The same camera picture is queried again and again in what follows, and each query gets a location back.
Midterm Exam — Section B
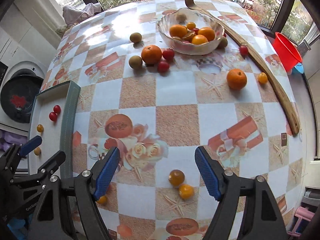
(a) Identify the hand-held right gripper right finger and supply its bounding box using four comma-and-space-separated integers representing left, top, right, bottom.
194, 146, 288, 240

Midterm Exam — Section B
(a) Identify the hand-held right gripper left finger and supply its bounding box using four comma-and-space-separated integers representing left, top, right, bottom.
30, 146, 121, 240

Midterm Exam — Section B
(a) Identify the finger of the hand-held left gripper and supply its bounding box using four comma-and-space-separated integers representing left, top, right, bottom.
10, 150, 67, 189
0, 135, 43, 179

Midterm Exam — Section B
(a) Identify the white tray with grey rim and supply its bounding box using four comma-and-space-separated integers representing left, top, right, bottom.
29, 80, 81, 182

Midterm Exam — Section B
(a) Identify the purple cloth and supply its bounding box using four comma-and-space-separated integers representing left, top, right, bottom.
0, 129, 28, 153

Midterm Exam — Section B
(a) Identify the brownish orange cherry tomato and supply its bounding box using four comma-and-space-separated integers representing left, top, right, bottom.
169, 169, 185, 187

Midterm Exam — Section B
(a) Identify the white washing machine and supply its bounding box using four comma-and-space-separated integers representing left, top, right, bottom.
0, 27, 63, 133

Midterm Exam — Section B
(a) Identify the printed checked tablecloth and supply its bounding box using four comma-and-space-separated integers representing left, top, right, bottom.
40, 0, 305, 240

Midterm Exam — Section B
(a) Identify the orange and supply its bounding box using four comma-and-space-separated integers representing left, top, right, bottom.
169, 24, 188, 38
141, 45, 162, 65
197, 27, 216, 41
192, 35, 209, 45
226, 69, 247, 90

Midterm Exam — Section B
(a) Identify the pink plastic stool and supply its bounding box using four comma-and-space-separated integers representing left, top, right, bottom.
287, 206, 315, 238

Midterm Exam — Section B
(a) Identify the long wooden shoehorn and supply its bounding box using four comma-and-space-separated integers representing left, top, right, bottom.
184, 0, 300, 135

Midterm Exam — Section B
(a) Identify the pearly scalloped bowl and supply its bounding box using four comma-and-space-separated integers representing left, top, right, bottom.
157, 8, 225, 55

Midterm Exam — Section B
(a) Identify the blue plastic basin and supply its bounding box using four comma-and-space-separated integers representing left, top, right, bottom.
291, 64, 305, 75

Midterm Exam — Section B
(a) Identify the white crumpled cloth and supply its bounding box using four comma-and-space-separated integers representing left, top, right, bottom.
62, 2, 102, 25

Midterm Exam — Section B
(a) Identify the red plastic bucket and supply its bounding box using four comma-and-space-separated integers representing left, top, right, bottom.
272, 32, 303, 72

